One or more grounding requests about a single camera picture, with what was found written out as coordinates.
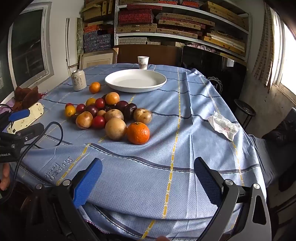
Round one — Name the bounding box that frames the crumpled white tissue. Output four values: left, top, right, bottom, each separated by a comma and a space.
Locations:
207, 111, 240, 141

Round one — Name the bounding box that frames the golden round fruit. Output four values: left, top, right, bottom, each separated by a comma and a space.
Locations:
75, 111, 93, 129

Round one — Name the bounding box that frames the white framed dark window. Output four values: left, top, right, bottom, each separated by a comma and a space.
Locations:
8, 2, 55, 89

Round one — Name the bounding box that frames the bright window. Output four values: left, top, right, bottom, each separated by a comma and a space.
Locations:
269, 7, 296, 96

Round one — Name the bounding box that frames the blue checked tablecloth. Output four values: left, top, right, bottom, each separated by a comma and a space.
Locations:
14, 63, 266, 240

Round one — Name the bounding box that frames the black round stool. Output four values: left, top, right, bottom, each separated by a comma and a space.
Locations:
233, 99, 256, 130

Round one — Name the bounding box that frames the white metal shelf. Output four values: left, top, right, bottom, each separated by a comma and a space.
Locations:
113, 0, 252, 64

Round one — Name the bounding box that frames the reddish brown crumpled cloth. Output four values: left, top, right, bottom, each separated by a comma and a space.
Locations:
13, 86, 40, 110

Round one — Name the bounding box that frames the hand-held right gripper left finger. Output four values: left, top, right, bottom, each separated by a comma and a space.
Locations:
24, 158, 103, 241

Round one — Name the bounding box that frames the yellowish orange round fruit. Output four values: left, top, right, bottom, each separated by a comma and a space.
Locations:
105, 92, 120, 105

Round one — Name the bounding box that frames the stack of patterned flat boxes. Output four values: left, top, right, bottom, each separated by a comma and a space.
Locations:
117, 0, 250, 56

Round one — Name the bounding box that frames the white plate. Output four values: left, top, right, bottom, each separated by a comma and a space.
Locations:
105, 69, 167, 93

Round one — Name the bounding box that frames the patterned beige curtain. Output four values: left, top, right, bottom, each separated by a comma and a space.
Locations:
252, 6, 282, 88

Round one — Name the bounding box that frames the cream drink can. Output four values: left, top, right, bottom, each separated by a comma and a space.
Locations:
71, 69, 87, 91

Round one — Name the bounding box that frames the white plastic device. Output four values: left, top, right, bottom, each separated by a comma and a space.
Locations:
7, 103, 45, 133

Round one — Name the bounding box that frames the printed paper cup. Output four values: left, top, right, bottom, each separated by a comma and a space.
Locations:
137, 56, 148, 70

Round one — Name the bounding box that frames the wooden picture frame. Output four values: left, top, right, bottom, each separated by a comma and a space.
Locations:
79, 49, 117, 69

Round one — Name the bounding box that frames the large orange mandarin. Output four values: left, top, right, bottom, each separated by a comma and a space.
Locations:
126, 122, 150, 145

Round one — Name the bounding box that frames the pile of blue patterned cases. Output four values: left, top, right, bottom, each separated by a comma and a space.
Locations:
80, 0, 116, 54

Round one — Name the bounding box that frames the person's left hand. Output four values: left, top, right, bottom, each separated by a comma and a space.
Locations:
0, 163, 11, 191

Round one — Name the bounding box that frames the black jacket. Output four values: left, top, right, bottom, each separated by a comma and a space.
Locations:
261, 113, 296, 147

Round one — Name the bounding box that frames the spotted tan round fruit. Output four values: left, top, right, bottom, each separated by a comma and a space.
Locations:
133, 108, 152, 124
105, 109, 124, 122

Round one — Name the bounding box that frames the grey cloth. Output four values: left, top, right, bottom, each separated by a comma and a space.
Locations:
248, 134, 296, 188

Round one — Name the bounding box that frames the plain tan round fruit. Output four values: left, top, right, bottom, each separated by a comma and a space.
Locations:
105, 117, 127, 140

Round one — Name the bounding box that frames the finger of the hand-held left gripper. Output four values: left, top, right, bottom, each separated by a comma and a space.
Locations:
0, 109, 30, 127
14, 123, 44, 141

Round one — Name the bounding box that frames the small orange mandarin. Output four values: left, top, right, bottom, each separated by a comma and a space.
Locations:
89, 82, 101, 94

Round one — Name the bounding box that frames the brown wooden board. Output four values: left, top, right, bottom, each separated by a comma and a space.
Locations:
115, 44, 184, 67

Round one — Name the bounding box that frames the black cable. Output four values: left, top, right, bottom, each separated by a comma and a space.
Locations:
13, 122, 74, 183

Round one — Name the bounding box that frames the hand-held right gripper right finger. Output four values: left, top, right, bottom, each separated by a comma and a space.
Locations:
194, 157, 272, 241

